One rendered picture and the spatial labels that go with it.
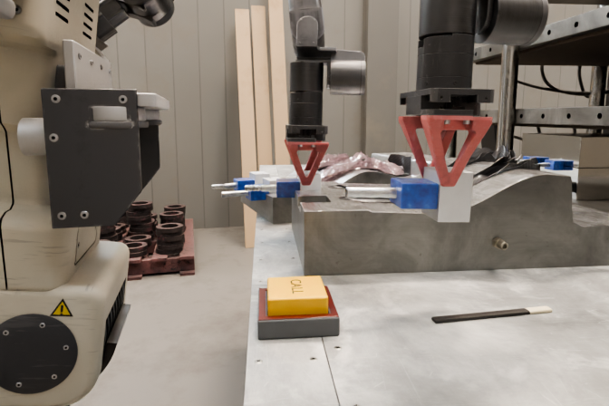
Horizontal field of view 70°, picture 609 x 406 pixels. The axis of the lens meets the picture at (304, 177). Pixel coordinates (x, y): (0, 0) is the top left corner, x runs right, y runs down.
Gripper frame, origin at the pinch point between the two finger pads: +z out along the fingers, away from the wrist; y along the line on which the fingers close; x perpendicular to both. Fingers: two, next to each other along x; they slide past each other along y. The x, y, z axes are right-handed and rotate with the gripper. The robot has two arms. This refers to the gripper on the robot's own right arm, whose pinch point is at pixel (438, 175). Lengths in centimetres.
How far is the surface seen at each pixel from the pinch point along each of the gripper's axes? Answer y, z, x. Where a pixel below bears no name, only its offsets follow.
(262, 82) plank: 324, -34, 19
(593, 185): 64, 11, -71
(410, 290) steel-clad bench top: 4.0, 14.9, 1.1
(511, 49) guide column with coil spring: 97, -30, -64
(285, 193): 27.0, 6.7, 15.5
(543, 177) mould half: 9.9, 1.5, -19.2
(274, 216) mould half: 39.1, 13.4, 16.9
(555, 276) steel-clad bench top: 6.5, 14.6, -20.0
